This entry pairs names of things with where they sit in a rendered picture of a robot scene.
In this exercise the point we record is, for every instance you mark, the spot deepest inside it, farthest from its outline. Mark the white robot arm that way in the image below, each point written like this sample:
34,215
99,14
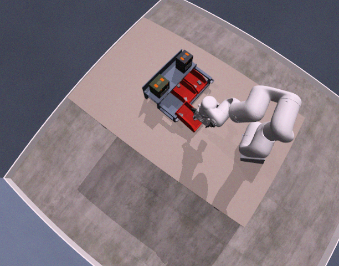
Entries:
259,138

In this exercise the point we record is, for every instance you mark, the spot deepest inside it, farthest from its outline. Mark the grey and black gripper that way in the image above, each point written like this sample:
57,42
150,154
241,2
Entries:
206,122

